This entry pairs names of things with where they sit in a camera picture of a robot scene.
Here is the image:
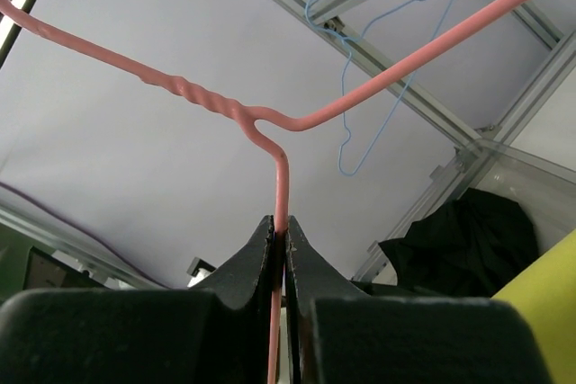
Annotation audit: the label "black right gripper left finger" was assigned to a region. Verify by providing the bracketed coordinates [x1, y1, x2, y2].
[192, 216, 275, 383]

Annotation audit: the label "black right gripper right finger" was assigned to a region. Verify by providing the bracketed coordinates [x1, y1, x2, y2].
[284, 216, 366, 383]

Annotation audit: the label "pink hanger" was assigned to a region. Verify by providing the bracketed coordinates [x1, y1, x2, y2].
[0, 0, 576, 384]

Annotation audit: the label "black trousers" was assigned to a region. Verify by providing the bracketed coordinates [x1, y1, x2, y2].
[379, 189, 539, 297]

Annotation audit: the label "yellow-green trousers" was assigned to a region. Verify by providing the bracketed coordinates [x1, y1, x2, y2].
[493, 232, 575, 383]

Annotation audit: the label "clear plastic bin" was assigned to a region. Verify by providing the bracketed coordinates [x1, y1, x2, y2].
[454, 138, 576, 250]

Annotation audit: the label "left aluminium frame post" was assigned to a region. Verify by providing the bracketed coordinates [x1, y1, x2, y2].
[215, 0, 576, 286]

